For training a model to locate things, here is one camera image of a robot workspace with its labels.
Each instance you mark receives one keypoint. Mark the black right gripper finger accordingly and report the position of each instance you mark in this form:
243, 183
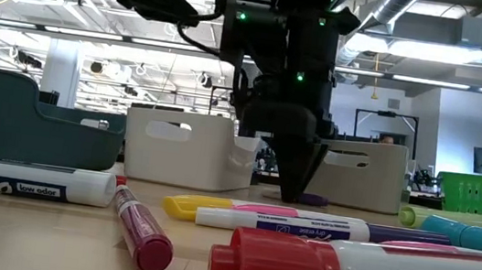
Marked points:
292, 169
317, 158

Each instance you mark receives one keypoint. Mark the purple cap marker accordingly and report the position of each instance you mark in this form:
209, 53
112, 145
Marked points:
316, 200

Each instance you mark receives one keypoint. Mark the lime green highlighter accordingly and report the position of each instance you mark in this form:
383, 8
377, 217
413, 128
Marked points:
415, 216

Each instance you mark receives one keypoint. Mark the purple dry-erase marker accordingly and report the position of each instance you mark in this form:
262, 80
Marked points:
408, 237

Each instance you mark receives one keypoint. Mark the long magenta cap marker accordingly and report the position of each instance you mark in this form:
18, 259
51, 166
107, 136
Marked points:
142, 229

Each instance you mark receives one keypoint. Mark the thin red Expo marker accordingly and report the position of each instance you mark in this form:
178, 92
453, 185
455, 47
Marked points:
121, 180

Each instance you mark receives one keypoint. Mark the blue Expo marker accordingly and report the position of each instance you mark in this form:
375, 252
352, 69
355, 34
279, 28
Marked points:
78, 186

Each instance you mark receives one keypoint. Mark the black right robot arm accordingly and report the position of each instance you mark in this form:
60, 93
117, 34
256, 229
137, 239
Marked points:
312, 5

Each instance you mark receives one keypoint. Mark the grey plastic bin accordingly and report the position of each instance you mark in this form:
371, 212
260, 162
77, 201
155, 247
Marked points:
363, 187

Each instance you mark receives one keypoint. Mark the person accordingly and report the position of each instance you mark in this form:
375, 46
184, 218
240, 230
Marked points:
386, 140

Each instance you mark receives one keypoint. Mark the long overhead light bar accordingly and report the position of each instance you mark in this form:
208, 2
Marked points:
83, 33

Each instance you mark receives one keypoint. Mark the white plastic bin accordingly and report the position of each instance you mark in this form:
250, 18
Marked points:
182, 164

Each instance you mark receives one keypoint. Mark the yellow cap white marker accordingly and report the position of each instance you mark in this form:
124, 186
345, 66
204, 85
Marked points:
186, 206

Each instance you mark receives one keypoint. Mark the white pillar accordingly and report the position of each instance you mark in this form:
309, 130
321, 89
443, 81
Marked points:
60, 76

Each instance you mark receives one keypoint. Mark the teal plastic bin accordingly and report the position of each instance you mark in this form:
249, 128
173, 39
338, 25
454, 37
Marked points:
16, 126

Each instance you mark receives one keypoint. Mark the black frame stand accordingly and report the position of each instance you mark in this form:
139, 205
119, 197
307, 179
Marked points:
386, 113

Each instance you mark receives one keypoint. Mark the silver ventilation duct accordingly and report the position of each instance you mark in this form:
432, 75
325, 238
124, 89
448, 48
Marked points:
395, 2

